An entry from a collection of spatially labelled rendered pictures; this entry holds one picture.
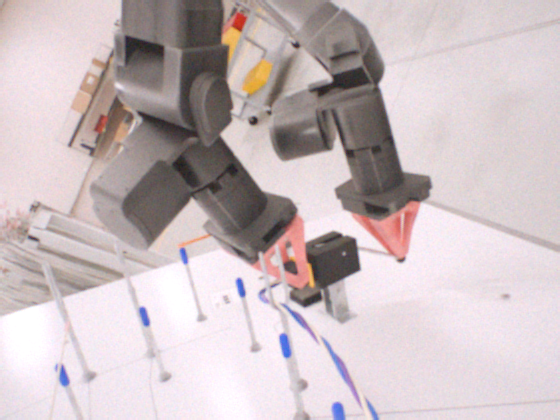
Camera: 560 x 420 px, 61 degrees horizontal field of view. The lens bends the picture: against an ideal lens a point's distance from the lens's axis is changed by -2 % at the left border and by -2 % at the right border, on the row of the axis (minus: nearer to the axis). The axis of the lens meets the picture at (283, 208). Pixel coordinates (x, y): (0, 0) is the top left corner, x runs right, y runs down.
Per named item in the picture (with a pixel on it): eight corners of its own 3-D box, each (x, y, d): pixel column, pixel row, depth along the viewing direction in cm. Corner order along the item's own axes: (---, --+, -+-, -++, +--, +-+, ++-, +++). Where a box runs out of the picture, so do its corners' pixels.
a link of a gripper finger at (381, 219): (396, 276, 55) (376, 205, 52) (357, 259, 61) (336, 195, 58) (436, 246, 58) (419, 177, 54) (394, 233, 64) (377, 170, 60)
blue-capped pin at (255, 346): (265, 348, 52) (247, 277, 49) (253, 354, 51) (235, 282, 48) (258, 342, 53) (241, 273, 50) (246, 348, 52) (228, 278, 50)
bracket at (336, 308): (358, 315, 54) (351, 276, 53) (341, 324, 53) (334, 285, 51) (333, 302, 58) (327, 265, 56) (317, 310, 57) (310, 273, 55)
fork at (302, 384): (302, 376, 46) (273, 242, 42) (312, 385, 44) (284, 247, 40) (285, 386, 45) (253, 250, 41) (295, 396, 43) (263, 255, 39)
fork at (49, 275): (81, 375, 53) (37, 261, 49) (97, 370, 54) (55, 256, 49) (79, 385, 51) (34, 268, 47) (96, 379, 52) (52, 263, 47)
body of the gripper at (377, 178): (394, 219, 50) (376, 155, 47) (336, 202, 59) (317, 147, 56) (436, 191, 53) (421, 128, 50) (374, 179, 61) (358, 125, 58)
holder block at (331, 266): (361, 270, 53) (356, 237, 52) (321, 290, 51) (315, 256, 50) (338, 260, 57) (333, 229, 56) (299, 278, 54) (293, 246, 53)
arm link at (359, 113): (375, 87, 47) (381, 74, 52) (310, 105, 50) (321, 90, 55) (392, 151, 50) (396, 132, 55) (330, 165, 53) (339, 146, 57)
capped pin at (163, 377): (160, 374, 51) (137, 303, 48) (173, 372, 50) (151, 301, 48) (155, 383, 49) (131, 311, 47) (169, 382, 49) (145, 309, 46)
